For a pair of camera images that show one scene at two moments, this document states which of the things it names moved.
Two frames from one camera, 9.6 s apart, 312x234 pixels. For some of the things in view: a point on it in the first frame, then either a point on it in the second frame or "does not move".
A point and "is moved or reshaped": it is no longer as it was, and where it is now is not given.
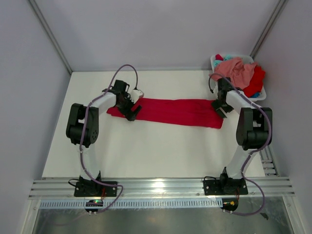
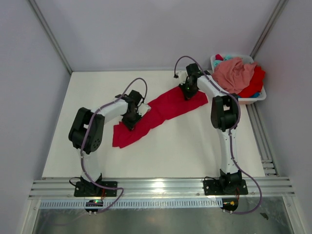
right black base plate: x=234 y=186 does not move
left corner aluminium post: x=49 y=33 does not move
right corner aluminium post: x=269 y=27 does not move
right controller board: x=230 y=204 does not move
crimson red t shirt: x=178 y=111 is moved or reshaped
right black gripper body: x=218 y=103 to x=188 y=90
